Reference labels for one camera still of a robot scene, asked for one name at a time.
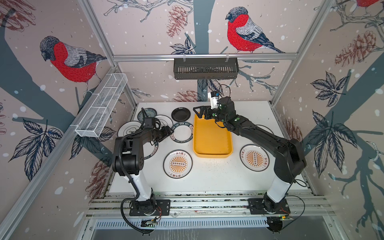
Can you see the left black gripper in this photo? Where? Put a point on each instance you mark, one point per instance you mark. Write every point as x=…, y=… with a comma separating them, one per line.
x=166, y=132

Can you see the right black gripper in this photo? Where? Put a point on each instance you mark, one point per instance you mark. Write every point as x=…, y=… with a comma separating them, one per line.
x=204, y=108

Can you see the white flower plate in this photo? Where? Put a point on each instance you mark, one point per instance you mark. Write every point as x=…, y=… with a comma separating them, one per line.
x=129, y=128
x=165, y=121

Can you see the dark rim lettered plate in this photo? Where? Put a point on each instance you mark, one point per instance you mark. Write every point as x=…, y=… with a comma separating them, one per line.
x=183, y=132

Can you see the yellow plastic bin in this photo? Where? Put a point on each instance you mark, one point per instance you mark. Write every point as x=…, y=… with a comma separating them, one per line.
x=211, y=140

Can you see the orange sunburst plate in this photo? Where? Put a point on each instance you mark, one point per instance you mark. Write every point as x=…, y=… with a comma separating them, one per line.
x=254, y=158
x=177, y=164
x=265, y=128

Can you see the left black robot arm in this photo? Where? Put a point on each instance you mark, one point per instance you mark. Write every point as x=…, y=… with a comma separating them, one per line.
x=129, y=161

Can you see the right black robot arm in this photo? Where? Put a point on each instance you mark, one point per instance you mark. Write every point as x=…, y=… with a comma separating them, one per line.
x=289, y=154

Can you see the small black plate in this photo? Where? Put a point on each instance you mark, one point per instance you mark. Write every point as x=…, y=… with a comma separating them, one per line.
x=181, y=114

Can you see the small green patterned plate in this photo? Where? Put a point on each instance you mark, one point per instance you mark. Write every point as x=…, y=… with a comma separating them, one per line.
x=150, y=113

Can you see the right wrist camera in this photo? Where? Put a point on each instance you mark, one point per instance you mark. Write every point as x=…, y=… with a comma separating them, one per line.
x=213, y=97

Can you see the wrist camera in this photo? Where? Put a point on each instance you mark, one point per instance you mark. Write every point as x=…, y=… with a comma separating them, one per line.
x=213, y=97
x=151, y=123

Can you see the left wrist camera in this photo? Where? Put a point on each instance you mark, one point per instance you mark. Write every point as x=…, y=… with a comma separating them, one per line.
x=151, y=123

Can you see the black hanging wire basket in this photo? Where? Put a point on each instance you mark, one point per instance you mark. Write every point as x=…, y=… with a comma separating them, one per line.
x=206, y=69

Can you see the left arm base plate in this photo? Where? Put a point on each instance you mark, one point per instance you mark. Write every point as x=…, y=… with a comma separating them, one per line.
x=162, y=207

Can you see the white mesh wall shelf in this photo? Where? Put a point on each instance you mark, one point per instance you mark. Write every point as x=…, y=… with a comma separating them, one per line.
x=99, y=112

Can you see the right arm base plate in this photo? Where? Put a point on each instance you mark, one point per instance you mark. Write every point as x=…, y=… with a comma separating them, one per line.
x=260, y=206

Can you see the aluminium mounting rail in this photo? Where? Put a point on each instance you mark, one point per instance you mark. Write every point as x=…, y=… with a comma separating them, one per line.
x=215, y=205

